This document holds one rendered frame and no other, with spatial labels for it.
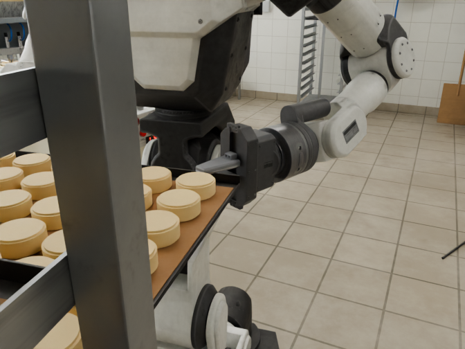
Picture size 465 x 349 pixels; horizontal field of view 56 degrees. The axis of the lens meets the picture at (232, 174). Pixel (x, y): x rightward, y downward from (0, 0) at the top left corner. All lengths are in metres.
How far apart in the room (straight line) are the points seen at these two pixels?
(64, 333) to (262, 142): 0.39
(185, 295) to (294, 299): 1.17
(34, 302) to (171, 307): 0.77
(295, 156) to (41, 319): 0.49
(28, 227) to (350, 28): 0.64
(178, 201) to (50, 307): 0.28
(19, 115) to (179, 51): 0.60
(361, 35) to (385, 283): 1.57
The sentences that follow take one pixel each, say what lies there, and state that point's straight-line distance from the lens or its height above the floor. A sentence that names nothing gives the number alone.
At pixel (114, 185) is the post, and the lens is 0.20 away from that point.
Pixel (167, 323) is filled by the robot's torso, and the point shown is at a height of 0.62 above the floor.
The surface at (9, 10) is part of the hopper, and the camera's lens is 2.36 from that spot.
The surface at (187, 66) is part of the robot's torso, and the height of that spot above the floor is 1.16.
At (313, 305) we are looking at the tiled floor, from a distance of 2.04.
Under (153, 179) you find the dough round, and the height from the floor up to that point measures 1.06.
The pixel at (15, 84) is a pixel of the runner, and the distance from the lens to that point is 0.19.
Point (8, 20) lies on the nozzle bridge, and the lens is 2.27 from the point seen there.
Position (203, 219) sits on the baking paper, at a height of 1.04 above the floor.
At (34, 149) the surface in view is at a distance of 2.22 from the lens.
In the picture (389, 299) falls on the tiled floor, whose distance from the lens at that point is 2.17.
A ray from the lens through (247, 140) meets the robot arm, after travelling 0.59.
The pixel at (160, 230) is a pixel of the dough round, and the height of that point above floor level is 1.06.
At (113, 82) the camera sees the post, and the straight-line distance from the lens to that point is 0.19.
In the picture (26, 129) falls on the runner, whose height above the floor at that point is 1.22.
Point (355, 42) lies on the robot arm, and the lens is 0.89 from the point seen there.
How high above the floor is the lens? 1.27
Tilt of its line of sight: 22 degrees down
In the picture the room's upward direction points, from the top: straight up
